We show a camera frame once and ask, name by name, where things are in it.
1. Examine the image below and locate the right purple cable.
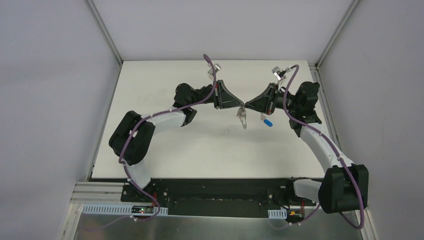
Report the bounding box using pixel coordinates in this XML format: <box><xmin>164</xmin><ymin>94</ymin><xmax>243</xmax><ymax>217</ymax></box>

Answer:
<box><xmin>282</xmin><ymin>64</ymin><xmax>366</xmax><ymax>230</ymax></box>

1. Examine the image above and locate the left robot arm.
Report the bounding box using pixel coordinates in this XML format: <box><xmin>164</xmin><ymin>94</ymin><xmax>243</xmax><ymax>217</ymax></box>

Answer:
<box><xmin>108</xmin><ymin>80</ymin><xmax>244</xmax><ymax>203</ymax></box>

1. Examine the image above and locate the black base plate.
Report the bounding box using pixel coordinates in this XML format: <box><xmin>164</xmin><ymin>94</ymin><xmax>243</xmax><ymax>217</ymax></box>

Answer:
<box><xmin>120</xmin><ymin>178</ymin><xmax>316</xmax><ymax>218</ymax></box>

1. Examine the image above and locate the blue tagged key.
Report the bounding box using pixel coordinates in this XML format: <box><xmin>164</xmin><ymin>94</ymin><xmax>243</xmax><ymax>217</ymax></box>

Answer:
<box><xmin>260</xmin><ymin>113</ymin><xmax>273</xmax><ymax>127</ymax></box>

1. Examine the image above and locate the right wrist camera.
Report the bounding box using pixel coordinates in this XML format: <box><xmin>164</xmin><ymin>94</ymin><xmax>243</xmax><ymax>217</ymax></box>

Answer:
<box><xmin>271</xmin><ymin>66</ymin><xmax>291</xmax><ymax>88</ymax></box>

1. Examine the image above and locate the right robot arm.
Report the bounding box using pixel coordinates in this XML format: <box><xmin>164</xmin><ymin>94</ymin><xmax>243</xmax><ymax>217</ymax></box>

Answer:
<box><xmin>244</xmin><ymin>81</ymin><xmax>369</xmax><ymax>214</ymax></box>

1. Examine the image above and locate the aluminium frame rail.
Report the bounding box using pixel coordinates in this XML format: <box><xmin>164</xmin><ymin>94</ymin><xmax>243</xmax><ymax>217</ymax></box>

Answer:
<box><xmin>70</xmin><ymin>181</ymin><xmax>125</xmax><ymax>203</ymax></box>

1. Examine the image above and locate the keyring with keys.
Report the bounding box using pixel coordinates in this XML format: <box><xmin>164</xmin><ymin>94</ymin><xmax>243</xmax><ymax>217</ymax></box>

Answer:
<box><xmin>236</xmin><ymin>106</ymin><xmax>247</xmax><ymax>130</ymax></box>

